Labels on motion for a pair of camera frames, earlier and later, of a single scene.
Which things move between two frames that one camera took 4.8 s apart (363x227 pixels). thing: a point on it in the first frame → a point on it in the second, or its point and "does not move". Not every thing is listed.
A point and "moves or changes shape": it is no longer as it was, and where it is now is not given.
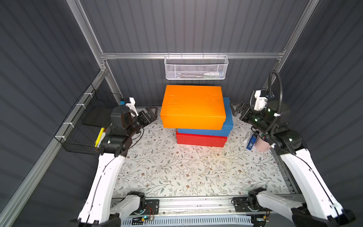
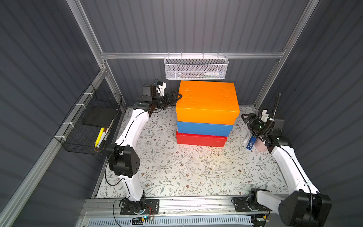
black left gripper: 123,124 → 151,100
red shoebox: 183,138 does not move
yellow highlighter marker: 99,137 does not move
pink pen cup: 261,145 does not move
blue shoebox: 226,129 → 212,129
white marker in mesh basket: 208,74 does not move
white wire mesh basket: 196,67 does not move
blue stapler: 251,143 does not move
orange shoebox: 193,107 moves or changes shape
